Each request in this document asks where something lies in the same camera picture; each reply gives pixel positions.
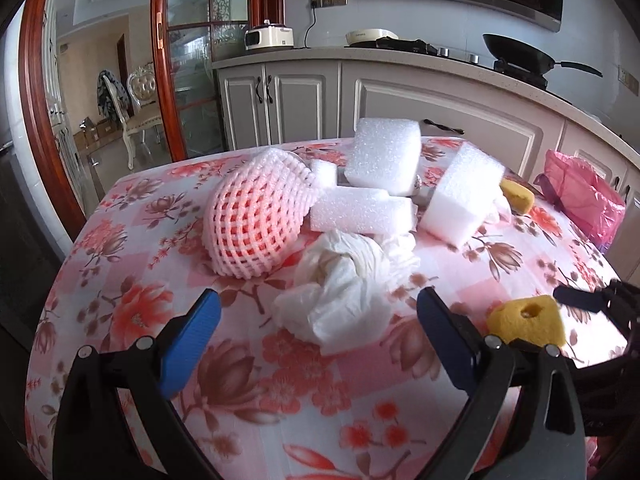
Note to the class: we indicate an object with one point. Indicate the small white foam block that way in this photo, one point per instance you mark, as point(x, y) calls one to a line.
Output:
point(324, 174)

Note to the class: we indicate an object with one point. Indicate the black wok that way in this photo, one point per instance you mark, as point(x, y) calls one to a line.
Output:
point(520, 55)

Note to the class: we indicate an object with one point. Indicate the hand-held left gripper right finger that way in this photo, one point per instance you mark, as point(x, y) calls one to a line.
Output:
point(447, 340)

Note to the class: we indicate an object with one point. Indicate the floral pink tablecloth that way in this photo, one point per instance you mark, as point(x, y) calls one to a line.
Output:
point(150, 240)

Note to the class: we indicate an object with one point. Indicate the pink plastic trash bag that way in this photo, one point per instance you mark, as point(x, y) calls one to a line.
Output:
point(580, 195)

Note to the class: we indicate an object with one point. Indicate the white plastic bag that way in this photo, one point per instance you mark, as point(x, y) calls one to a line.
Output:
point(340, 285)

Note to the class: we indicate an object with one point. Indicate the black gas stove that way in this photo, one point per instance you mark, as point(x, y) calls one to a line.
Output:
point(450, 52)

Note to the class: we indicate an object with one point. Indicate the long white foam block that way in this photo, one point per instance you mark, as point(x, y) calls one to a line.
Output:
point(362, 212)

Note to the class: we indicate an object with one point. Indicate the dark patterned garment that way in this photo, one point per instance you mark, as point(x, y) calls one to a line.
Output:
point(110, 95)

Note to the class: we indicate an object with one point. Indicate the white ornate dining chair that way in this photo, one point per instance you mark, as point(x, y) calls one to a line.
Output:
point(142, 105)

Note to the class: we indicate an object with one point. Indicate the cardboard boxes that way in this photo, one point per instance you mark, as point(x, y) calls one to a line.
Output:
point(95, 132)

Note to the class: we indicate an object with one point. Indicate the white lower kitchen cabinets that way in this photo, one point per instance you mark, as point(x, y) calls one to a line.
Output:
point(310, 105)

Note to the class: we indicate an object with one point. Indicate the white rice cooker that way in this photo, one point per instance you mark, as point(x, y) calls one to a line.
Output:
point(270, 36)

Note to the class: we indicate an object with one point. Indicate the pink foam fruit net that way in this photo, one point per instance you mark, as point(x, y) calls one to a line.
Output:
point(255, 210)

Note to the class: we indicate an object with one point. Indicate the large white foam block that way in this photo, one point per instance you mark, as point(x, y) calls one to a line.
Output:
point(382, 155)

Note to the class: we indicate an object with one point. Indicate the red wooden door frame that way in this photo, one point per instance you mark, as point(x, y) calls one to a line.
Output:
point(42, 110)

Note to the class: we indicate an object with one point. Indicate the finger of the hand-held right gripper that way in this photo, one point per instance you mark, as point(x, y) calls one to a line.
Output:
point(610, 400)
point(580, 297)

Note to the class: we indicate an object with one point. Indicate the thick white foam block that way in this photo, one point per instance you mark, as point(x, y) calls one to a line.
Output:
point(462, 200)

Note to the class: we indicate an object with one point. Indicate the crumpled white tissue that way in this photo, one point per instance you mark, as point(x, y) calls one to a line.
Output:
point(500, 210)

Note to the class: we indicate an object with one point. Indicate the yellow sponge piece with hole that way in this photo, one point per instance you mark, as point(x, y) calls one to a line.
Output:
point(545, 322)

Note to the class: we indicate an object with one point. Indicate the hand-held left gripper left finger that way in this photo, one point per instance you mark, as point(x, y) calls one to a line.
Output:
point(192, 345)

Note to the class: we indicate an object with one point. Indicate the wooden framed glass sliding door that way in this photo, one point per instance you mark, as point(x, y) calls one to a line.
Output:
point(200, 85)

